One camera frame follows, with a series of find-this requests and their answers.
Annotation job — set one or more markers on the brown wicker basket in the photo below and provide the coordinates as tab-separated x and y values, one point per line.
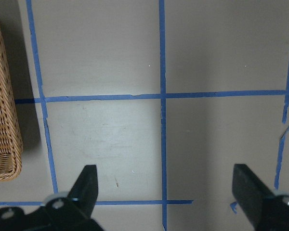
11	145

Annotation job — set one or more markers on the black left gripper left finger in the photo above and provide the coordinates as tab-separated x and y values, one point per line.
71	212

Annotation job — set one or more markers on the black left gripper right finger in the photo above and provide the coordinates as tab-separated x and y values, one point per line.
266	210

